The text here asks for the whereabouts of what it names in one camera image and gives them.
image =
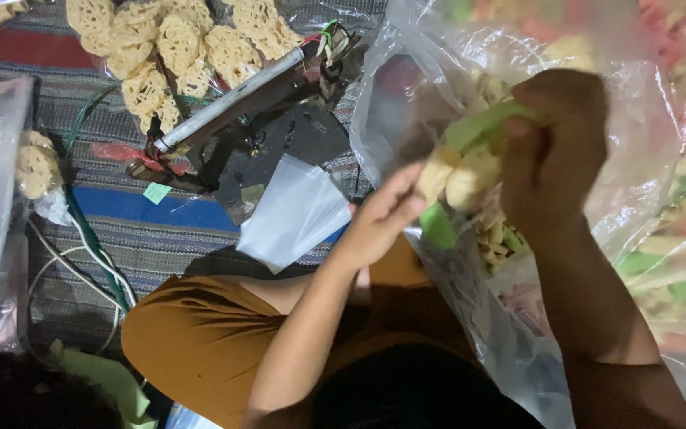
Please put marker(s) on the person's left hand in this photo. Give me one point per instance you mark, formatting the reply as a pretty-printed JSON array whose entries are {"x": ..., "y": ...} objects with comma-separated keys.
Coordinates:
[{"x": 373, "y": 226}]

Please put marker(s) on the person's orange-brown garment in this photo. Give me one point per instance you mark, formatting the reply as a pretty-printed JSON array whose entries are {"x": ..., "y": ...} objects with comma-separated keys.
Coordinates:
[{"x": 200, "y": 339}]

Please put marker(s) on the red plastic ribbon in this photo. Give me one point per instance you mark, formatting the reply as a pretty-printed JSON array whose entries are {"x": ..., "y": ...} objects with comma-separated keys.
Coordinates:
[{"x": 122, "y": 154}]

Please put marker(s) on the black bag sealer machine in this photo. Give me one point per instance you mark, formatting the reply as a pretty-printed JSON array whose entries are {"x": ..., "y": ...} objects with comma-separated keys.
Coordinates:
[{"x": 259, "y": 137}]

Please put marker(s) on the person's right hand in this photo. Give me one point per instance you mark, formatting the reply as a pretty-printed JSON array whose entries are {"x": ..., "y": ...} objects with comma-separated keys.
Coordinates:
[{"x": 563, "y": 149}]

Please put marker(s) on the large bag of colourful crackers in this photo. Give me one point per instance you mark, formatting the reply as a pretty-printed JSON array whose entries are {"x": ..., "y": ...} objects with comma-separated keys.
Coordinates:
[{"x": 646, "y": 238}]

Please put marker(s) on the stack of empty clear bags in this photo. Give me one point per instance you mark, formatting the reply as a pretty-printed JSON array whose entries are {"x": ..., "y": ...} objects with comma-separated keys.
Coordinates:
[{"x": 295, "y": 214}]

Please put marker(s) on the person's left fingers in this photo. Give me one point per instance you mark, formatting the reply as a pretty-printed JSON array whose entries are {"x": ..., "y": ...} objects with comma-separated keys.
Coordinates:
[{"x": 405, "y": 188}]

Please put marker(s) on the handful of mixed crackers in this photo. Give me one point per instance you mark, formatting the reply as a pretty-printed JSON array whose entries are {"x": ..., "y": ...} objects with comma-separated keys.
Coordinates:
[{"x": 468, "y": 173}]

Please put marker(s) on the pile of lattice cracker packets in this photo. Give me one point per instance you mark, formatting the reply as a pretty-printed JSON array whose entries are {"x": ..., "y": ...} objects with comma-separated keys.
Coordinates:
[{"x": 176, "y": 41}]

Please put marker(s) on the striped woven mat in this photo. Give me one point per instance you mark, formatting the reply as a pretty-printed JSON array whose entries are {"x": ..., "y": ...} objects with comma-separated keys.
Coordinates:
[{"x": 152, "y": 238}]

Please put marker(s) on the person's right fingers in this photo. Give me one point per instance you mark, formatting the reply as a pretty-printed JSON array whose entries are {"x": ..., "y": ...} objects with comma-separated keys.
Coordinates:
[{"x": 524, "y": 167}]

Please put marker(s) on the small clear plastic bag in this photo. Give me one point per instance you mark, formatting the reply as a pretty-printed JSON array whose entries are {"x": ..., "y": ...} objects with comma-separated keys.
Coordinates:
[{"x": 486, "y": 238}]

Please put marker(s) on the green paper slip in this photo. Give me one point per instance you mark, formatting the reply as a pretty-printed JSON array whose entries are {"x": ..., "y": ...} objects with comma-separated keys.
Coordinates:
[{"x": 156, "y": 193}]

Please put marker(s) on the small lattice cracker packet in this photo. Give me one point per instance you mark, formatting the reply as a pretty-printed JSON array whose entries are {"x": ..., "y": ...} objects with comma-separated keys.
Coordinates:
[{"x": 38, "y": 167}]

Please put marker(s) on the light green cloth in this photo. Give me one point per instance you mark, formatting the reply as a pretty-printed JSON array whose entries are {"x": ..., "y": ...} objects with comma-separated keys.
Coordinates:
[{"x": 111, "y": 381}]

